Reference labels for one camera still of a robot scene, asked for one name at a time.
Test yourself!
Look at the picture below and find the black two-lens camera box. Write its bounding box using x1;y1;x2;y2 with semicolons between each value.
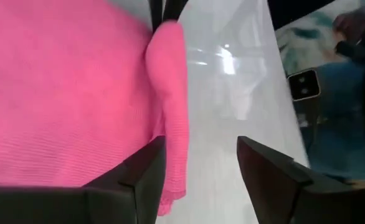
287;68;322;103

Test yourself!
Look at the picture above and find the pink knitted towel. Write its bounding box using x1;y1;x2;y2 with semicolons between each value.
0;0;191;217

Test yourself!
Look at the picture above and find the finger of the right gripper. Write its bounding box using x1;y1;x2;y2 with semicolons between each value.
163;0;190;24
149;0;164;32

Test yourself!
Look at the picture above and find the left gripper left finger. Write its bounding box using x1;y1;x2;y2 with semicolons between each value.
0;135;167;224

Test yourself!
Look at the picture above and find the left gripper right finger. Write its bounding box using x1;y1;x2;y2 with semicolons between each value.
236;135;365;224

